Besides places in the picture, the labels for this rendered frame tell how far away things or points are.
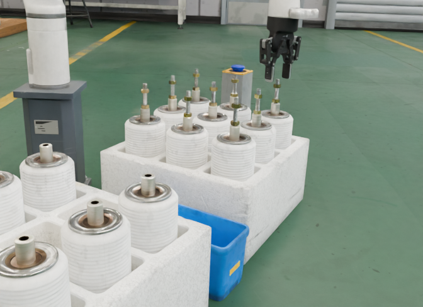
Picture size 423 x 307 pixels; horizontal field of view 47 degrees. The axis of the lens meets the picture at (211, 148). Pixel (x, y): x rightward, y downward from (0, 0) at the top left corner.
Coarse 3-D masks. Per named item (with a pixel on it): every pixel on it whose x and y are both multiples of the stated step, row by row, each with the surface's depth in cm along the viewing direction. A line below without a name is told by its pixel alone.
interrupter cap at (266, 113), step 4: (264, 112) 125; (268, 112) 126; (280, 112) 126; (284, 112) 126; (264, 116) 122; (268, 116) 121; (272, 116) 121; (276, 116) 122; (280, 116) 122; (284, 116) 121; (288, 116) 123
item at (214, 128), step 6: (198, 120) 117; (228, 120) 119; (204, 126) 116; (210, 126) 116; (216, 126) 116; (222, 126) 116; (228, 126) 118; (210, 132) 116; (216, 132) 116; (222, 132) 117; (210, 138) 117; (210, 144) 117; (210, 150) 118
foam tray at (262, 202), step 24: (120, 144) 120; (120, 168) 113; (144, 168) 109; (168, 168) 106; (264, 168) 108; (288, 168) 118; (120, 192) 115; (192, 192) 105; (216, 192) 102; (240, 192) 99; (264, 192) 106; (288, 192) 122; (240, 216) 100; (264, 216) 109; (264, 240) 113
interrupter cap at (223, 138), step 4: (228, 132) 108; (220, 136) 105; (224, 136) 106; (228, 136) 106; (240, 136) 106; (244, 136) 106; (248, 136) 106; (220, 140) 102; (224, 140) 103; (228, 140) 103; (232, 140) 104; (240, 140) 103; (244, 140) 103; (248, 140) 103; (232, 144) 101; (236, 144) 101; (240, 144) 101
